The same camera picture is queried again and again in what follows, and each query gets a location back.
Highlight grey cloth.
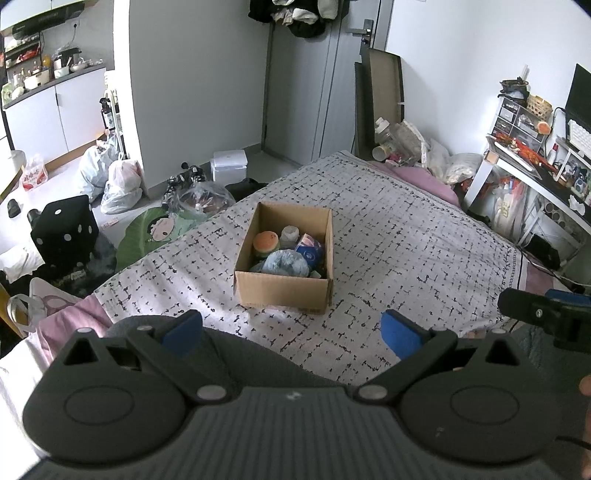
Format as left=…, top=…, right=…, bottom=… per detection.
left=106, top=316, right=591, bottom=416

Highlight clear bag of bottles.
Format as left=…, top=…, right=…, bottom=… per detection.
left=372, top=117, right=430, bottom=168

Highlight black cable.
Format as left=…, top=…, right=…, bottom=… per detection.
left=556, top=435, right=591, bottom=452

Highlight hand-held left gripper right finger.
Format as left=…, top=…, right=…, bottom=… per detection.
left=355, top=310, right=539, bottom=404

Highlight grey door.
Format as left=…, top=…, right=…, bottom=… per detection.
left=263, top=0, right=393, bottom=164

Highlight metal door handle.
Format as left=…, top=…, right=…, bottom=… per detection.
left=344, top=18, right=375, bottom=45

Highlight white rolling cart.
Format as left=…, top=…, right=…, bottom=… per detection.
left=99, top=71, right=127, bottom=158

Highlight white plastic bag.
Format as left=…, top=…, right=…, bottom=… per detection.
left=78, top=138, right=123, bottom=202
left=100, top=159, right=144, bottom=215

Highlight white cloth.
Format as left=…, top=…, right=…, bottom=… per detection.
left=0, top=342, right=61, bottom=468

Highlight white fluffy bundle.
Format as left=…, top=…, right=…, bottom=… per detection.
left=425, top=138, right=483, bottom=186

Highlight white kitchen cabinet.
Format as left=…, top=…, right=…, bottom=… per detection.
left=0, top=65, right=109, bottom=168

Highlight wicker basket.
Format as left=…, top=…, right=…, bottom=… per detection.
left=526, top=95, right=553, bottom=119

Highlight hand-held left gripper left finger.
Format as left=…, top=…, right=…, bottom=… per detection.
left=51, top=310, right=234, bottom=406

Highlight white desk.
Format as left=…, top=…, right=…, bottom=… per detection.
left=464, top=134, right=591, bottom=245

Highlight red and white bag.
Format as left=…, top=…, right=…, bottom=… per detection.
left=21, top=154, right=49, bottom=192

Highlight clear drawer organizer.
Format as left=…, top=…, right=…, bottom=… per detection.
left=489, top=95, right=546, bottom=141

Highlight dark fuzzy cloth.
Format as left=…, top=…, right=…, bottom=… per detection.
left=46, top=235, right=118, bottom=297

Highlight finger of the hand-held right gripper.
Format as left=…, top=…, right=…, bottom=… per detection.
left=498, top=288, right=561, bottom=329
left=546, top=288, right=591, bottom=306

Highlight white tote bag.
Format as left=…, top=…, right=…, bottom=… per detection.
left=7, top=277, right=84, bottom=336

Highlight clear plastic bag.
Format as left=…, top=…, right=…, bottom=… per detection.
left=178, top=181, right=237, bottom=216

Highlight range hood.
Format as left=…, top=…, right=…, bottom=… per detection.
left=0, top=0, right=86, bottom=37

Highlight brown cardboard box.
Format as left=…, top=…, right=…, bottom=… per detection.
left=233, top=202, right=334, bottom=315

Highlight black dice cushion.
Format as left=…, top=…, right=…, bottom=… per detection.
left=30, top=195, right=100, bottom=269

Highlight green cartoon cushion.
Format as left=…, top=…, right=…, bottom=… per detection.
left=115, top=207, right=208, bottom=273

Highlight black laptop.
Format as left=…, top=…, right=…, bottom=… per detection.
left=563, top=64, right=591, bottom=153

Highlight hanging black and white clothes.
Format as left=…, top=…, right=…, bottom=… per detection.
left=248, top=0, right=342, bottom=38

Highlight white trash bin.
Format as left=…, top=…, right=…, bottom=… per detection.
left=210, top=148, right=250, bottom=183

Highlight white black-patterned blanket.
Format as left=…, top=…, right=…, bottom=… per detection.
left=92, top=152, right=525, bottom=384

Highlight blue printed packet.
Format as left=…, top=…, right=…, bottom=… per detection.
left=295, top=233, right=327, bottom=269

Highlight black flexible tripod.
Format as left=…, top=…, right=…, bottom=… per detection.
left=161, top=161, right=208, bottom=206

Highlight flat cardboard sheet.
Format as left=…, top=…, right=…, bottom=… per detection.
left=355, top=47, right=403, bottom=160

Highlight blue-grey plush toy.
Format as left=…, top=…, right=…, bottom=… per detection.
left=261, top=249, right=309, bottom=278

